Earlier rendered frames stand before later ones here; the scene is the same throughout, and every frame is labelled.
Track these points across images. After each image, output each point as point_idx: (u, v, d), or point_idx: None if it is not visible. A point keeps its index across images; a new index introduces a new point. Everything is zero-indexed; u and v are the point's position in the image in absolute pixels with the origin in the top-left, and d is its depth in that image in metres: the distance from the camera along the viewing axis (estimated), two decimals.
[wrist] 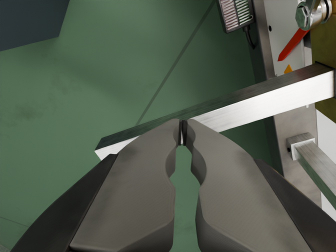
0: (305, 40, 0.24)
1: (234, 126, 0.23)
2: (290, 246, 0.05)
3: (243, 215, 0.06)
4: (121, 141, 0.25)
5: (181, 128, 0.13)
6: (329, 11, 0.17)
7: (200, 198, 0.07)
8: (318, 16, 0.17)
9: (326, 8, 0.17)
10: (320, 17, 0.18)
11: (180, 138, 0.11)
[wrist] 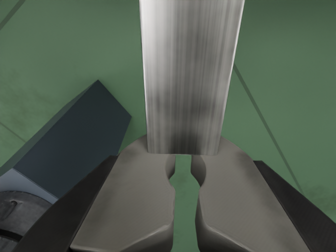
0: None
1: None
2: (289, 247, 0.05)
3: (242, 216, 0.06)
4: (143, 58, 0.07)
5: None
6: None
7: (200, 199, 0.07)
8: None
9: None
10: None
11: None
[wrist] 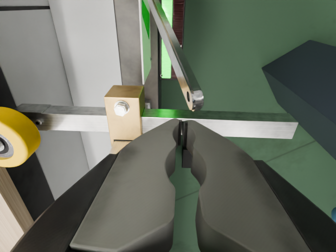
0: None
1: None
2: (289, 247, 0.05)
3: (243, 216, 0.06)
4: None
5: (181, 129, 0.13)
6: None
7: (200, 199, 0.07)
8: None
9: None
10: None
11: (180, 138, 0.11)
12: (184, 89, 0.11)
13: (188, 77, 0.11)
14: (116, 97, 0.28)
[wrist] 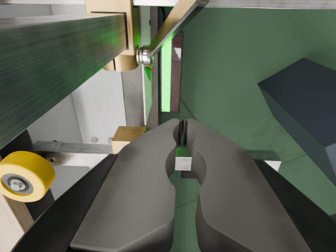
0: None
1: None
2: (290, 246, 0.05)
3: (243, 215, 0.06)
4: (308, 8, 0.22)
5: (181, 128, 0.13)
6: (138, 47, 0.25)
7: (200, 198, 0.07)
8: (145, 46, 0.25)
9: (138, 50, 0.25)
10: (144, 46, 0.25)
11: (180, 138, 0.11)
12: None
13: None
14: (122, 141, 0.32)
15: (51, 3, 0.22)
